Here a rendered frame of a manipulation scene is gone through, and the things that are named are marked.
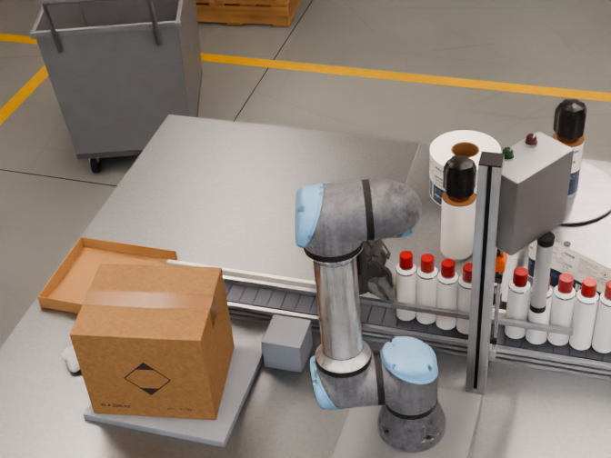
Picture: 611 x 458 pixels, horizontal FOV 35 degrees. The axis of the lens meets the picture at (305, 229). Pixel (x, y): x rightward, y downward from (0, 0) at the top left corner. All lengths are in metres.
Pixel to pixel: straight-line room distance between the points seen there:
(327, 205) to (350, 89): 3.29
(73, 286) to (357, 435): 0.98
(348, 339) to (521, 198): 0.44
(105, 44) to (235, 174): 1.30
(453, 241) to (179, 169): 0.99
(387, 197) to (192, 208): 1.26
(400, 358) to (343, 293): 0.23
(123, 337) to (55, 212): 2.36
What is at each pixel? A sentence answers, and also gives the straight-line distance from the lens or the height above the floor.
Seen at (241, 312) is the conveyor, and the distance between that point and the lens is 2.54.
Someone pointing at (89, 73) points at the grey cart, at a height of 0.58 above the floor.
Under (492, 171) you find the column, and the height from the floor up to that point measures 1.49.
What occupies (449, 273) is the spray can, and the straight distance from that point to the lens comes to 2.31.
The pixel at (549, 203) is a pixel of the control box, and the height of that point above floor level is 1.37.
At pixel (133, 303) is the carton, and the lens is 2.24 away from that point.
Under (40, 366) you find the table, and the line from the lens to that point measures 2.58.
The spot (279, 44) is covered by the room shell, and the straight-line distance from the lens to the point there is 5.52.
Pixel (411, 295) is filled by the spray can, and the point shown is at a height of 0.97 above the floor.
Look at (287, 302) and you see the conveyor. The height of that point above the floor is 0.88.
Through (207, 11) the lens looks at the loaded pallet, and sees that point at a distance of 5.77.
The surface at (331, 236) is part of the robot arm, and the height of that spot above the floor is 1.47.
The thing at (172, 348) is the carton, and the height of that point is 1.09.
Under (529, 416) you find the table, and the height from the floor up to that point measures 0.83.
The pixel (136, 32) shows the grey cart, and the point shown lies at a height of 0.76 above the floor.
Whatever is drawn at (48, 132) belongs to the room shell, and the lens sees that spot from 5.06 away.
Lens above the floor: 2.62
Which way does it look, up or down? 39 degrees down
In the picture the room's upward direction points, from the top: 5 degrees counter-clockwise
